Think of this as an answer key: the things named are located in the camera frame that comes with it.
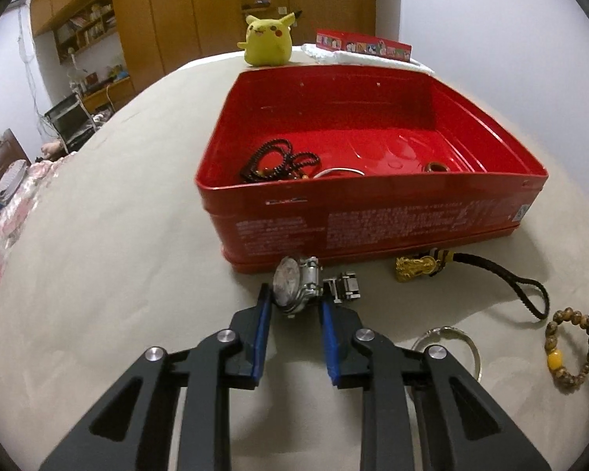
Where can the pink floral blanket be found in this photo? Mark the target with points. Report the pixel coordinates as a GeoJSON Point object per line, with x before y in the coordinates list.
{"type": "Point", "coordinates": [10, 235]}

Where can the wooden bookshelf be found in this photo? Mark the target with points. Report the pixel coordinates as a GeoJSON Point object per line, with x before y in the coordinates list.
{"type": "Point", "coordinates": [86, 29]}

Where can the white desk fan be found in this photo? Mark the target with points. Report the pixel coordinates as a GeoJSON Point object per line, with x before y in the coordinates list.
{"type": "Point", "coordinates": [78, 71]}

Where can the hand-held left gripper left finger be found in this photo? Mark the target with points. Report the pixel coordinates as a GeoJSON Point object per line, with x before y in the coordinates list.
{"type": "Point", "coordinates": [259, 333]}

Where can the dark item on shelf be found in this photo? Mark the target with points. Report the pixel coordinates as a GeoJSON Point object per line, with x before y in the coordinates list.
{"type": "Point", "coordinates": [255, 5]}

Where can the wooden desk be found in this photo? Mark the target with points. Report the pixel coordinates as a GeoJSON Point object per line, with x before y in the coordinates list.
{"type": "Point", "coordinates": [115, 93]}

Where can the wooden headboard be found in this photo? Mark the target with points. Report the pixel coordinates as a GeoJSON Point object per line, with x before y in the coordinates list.
{"type": "Point", "coordinates": [7, 149]}

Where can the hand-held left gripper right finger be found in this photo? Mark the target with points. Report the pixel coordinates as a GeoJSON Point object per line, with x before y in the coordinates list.
{"type": "Point", "coordinates": [331, 348]}

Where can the red tin box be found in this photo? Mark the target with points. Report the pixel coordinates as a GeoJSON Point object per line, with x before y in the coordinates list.
{"type": "Point", "coordinates": [373, 221]}

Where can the black chair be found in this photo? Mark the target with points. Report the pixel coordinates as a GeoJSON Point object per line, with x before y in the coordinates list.
{"type": "Point", "coordinates": [71, 120]}

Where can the red printed tin lid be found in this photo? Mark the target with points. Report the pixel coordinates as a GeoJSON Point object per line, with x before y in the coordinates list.
{"type": "Point", "coordinates": [363, 46]}

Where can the yellow plush toy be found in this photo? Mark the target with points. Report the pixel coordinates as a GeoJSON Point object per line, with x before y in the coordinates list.
{"type": "Point", "coordinates": [265, 41]}

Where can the pink plush toy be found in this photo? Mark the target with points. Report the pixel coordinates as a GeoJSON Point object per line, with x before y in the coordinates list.
{"type": "Point", "coordinates": [51, 148]}

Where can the silver wristwatch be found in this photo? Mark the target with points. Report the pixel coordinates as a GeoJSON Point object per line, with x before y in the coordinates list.
{"type": "Point", "coordinates": [287, 279]}

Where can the wooden wardrobe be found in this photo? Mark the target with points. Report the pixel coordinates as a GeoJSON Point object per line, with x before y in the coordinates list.
{"type": "Point", "coordinates": [176, 10]}

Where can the folded grey cloth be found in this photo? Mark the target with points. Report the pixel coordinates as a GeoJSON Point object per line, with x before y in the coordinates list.
{"type": "Point", "coordinates": [10, 184]}

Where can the wide silver bangle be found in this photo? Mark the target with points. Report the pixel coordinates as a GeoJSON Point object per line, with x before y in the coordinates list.
{"type": "Point", "coordinates": [446, 330]}

